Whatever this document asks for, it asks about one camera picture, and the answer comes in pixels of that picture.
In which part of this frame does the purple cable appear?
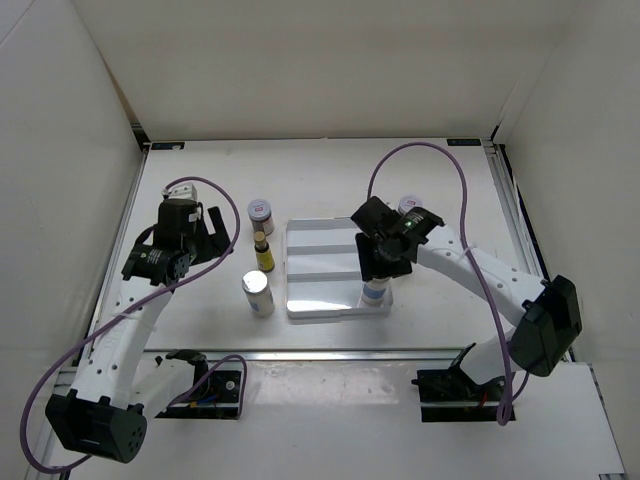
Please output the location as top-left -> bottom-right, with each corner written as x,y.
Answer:
367,141 -> 531,427
18,175 -> 241,474

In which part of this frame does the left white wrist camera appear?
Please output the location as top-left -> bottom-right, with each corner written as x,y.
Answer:
162,182 -> 198,205

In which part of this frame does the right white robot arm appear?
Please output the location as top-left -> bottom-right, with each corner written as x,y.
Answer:
350,196 -> 582,400

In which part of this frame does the aluminium front rail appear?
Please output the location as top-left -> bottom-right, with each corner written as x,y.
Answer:
142,347 -> 521,364

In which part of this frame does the white divided tray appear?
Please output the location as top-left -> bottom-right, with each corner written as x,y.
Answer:
283,217 -> 393,323

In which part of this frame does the brown spice jar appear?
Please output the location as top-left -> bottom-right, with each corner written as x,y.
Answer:
397,195 -> 423,215
247,199 -> 275,236

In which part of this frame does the left brown spice jar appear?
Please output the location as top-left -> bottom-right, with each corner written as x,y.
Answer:
247,199 -> 275,236

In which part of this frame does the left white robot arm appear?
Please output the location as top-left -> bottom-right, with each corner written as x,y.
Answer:
45,197 -> 233,463

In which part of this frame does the left yellow small bottle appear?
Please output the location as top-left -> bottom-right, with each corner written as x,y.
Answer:
253,231 -> 275,273

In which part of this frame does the right blue corner label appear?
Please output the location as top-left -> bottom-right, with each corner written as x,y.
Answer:
446,138 -> 482,147

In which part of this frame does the white silver-cap bottle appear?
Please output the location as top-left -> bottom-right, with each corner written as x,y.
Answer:
361,278 -> 390,306
241,270 -> 275,317

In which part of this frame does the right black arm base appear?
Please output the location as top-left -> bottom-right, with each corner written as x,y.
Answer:
411,343 -> 505,423

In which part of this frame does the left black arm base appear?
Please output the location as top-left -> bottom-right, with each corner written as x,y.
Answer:
156,349 -> 248,420

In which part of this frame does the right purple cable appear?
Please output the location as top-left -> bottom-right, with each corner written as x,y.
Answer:
367,141 -> 531,427

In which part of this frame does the right brown spice jar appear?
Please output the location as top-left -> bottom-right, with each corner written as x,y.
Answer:
397,195 -> 423,215

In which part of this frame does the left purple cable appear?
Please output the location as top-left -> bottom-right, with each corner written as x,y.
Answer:
18,175 -> 241,474

